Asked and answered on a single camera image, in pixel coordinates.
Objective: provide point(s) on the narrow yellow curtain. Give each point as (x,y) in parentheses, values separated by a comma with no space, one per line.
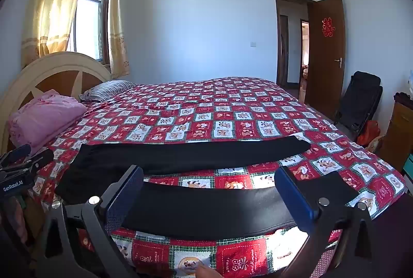
(117,33)

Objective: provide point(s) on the red printed patchwork bedspread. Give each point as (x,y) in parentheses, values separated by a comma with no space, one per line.
(226,112)

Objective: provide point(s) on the teal box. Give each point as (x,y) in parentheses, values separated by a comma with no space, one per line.
(409,173)

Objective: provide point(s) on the black folding chair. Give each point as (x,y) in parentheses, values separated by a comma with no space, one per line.
(363,94)

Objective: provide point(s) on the person's right hand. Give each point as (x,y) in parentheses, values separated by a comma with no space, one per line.
(206,273)

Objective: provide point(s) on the folded pink blanket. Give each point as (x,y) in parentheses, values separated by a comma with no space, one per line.
(45,116)

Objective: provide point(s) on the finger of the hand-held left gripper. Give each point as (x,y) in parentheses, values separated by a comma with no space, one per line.
(16,153)
(38,159)

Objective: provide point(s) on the red paper door decoration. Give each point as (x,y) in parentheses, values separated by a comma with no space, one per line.
(328,27)

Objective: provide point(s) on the cream wooden headboard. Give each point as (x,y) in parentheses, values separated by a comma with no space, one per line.
(58,76)

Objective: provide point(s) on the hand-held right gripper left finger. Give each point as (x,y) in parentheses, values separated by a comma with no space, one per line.
(125,199)

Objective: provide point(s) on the orange bag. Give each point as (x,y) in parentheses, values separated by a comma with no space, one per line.
(369,133)

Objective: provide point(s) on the striped pillow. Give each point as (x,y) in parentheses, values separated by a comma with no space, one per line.
(106,89)

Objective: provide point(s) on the brown wooden door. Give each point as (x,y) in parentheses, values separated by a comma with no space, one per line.
(326,78)

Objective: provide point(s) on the brown door frame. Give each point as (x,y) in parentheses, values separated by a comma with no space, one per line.
(278,39)

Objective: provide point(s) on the black pants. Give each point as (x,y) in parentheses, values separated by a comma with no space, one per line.
(193,152)

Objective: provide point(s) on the window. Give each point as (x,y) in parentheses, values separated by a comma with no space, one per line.
(92,23)

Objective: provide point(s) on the wooden cabinet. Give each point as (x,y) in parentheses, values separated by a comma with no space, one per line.
(401,133)

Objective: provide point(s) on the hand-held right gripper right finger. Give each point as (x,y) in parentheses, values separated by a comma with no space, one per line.
(298,200)

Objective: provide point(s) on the wide yellow curtain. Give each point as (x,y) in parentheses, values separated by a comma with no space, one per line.
(55,7)

